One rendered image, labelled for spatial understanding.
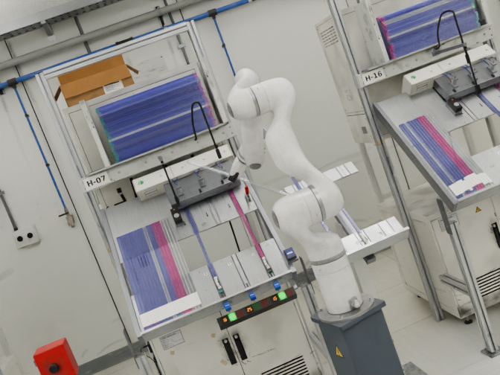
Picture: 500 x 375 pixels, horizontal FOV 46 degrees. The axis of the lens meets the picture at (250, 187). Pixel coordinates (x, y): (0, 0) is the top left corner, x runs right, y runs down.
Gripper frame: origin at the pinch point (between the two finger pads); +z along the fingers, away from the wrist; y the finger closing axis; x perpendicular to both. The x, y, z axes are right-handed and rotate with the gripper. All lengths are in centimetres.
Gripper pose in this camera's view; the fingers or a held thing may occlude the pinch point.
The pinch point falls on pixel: (233, 176)
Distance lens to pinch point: 258.3
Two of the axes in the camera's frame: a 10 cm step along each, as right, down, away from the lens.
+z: -3.6, 5.3, 7.7
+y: -2.4, 7.5, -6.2
